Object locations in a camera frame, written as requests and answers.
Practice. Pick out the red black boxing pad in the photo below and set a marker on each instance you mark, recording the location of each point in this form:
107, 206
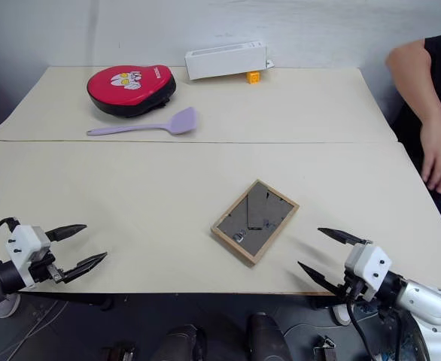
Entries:
130, 88

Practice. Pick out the small yellow cube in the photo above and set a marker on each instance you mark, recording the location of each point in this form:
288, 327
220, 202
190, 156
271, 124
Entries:
254, 77

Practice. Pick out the wooden picture frame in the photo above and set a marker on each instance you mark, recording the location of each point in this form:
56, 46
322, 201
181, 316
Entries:
254, 223

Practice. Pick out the purple silicone spatula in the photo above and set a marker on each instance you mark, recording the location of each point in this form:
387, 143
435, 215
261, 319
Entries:
183, 121

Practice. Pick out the person's bare hand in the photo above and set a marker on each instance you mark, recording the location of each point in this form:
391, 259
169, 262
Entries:
440, 158

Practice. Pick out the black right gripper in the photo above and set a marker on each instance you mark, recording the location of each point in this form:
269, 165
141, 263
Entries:
352, 287

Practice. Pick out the white round table foot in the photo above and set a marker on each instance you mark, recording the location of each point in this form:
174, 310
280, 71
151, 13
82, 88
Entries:
341, 314
8, 305

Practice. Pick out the white rectangular box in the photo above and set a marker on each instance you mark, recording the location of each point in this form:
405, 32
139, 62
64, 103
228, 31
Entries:
226, 60

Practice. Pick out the black bar under table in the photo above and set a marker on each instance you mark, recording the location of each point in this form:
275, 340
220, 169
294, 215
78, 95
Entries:
73, 299

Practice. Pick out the dark rounded shape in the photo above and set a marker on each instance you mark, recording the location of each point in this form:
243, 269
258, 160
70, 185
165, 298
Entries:
181, 344
267, 338

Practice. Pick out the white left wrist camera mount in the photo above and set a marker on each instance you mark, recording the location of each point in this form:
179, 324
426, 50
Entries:
25, 240

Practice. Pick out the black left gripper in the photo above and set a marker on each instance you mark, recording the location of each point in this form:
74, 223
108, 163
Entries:
41, 270

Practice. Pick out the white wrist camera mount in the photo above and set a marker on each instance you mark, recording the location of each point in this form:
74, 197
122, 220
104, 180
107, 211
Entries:
369, 263
25, 240

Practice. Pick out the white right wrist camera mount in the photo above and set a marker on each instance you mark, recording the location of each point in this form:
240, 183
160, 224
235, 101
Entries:
369, 263

